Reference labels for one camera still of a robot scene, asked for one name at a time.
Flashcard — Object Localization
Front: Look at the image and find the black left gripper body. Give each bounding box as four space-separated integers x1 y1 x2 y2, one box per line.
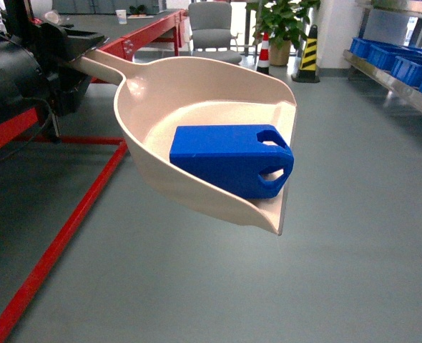
29 21 107 116

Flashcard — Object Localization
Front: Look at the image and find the beige plastic dustpan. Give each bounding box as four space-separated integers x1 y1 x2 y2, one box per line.
72 50 297 234

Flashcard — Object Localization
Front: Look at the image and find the blue plastic jug part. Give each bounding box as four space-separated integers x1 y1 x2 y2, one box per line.
170 124 294 199

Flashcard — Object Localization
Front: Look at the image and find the steel roller shelf rack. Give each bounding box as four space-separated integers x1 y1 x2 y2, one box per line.
343 1 422 113

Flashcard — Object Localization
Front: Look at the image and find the white paper cup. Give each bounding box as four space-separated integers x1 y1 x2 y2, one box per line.
115 9 127 25

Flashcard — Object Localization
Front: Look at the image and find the grey office chair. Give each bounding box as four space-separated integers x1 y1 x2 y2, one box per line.
188 1 242 64

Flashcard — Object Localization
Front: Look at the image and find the red white traffic cone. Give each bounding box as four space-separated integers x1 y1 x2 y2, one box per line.
256 32 270 75

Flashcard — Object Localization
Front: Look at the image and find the potted green plant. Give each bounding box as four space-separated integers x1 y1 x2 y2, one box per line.
246 0 321 66

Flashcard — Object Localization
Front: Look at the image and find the yellow black traffic cone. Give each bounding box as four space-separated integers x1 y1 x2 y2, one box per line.
292 24 320 83

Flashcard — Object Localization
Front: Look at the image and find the red table frame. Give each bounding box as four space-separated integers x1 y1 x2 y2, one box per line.
0 9 187 343

